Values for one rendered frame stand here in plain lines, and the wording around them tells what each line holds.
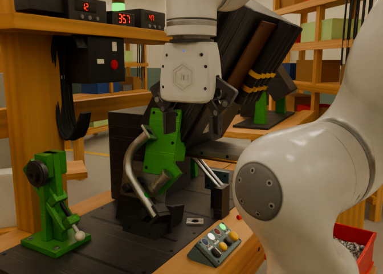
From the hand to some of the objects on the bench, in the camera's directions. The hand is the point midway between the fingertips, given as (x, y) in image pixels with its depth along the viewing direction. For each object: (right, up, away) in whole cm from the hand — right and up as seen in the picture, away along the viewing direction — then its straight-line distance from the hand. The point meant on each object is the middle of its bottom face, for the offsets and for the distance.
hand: (191, 130), depth 64 cm
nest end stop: (-10, -30, +47) cm, 57 cm away
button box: (+7, -37, +38) cm, 54 cm away
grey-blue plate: (+9, -28, +68) cm, 74 cm away
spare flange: (+1, -30, +56) cm, 63 cm away
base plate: (-9, -30, +69) cm, 76 cm away
